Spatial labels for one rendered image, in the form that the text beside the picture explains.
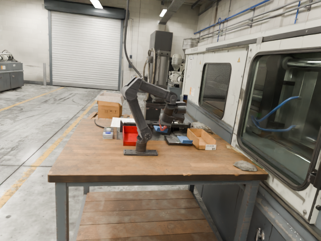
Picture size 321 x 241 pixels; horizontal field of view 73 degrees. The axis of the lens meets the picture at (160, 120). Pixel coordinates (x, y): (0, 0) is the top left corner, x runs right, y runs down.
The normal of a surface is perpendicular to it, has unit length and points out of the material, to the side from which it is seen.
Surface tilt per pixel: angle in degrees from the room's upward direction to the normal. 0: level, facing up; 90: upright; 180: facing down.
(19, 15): 89
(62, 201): 90
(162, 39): 90
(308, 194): 90
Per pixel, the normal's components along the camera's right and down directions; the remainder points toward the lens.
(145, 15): 0.12, 0.26
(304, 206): -0.99, -0.06
